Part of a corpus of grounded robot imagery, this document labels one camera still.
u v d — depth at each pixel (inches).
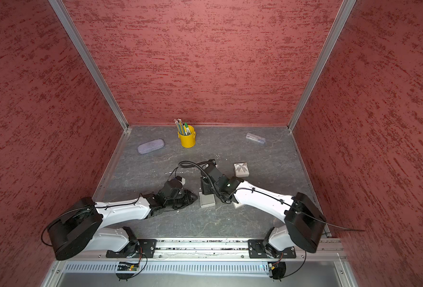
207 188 28.7
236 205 33.8
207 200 33.5
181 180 32.6
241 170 37.6
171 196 26.8
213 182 24.3
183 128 40.7
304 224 16.4
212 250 29.8
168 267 28.0
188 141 42.9
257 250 29.0
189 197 29.8
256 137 45.2
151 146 41.9
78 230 16.8
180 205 29.6
